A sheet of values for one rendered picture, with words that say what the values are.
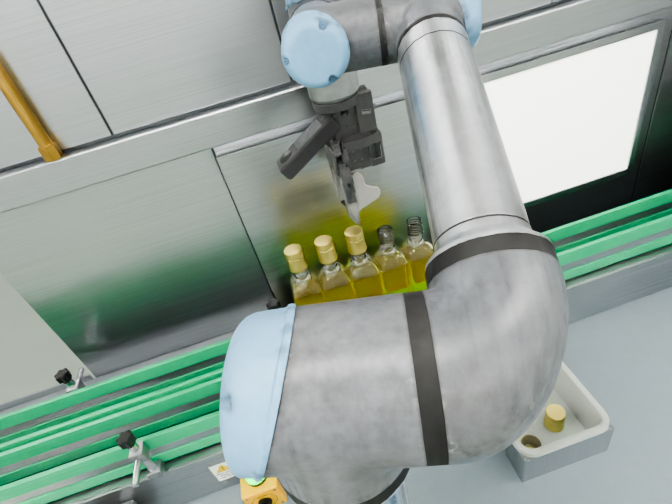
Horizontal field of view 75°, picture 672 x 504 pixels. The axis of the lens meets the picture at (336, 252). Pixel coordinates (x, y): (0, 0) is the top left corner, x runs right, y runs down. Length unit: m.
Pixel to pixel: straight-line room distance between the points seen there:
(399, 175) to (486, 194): 0.58
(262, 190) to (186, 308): 0.35
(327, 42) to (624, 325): 0.94
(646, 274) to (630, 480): 0.46
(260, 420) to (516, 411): 0.15
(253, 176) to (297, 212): 0.12
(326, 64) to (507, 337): 0.35
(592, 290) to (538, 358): 0.85
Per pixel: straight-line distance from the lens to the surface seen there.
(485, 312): 0.28
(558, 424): 0.97
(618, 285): 1.18
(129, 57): 0.82
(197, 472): 0.98
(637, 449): 1.03
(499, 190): 0.35
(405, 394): 0.27
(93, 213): 0.94
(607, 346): 1.16
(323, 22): 0.51
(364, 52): 0.53
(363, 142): 0.69
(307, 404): 0.28
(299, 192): 0.88
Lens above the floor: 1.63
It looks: 38 degrees down
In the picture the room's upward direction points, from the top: 15 degrees counter-clockwise
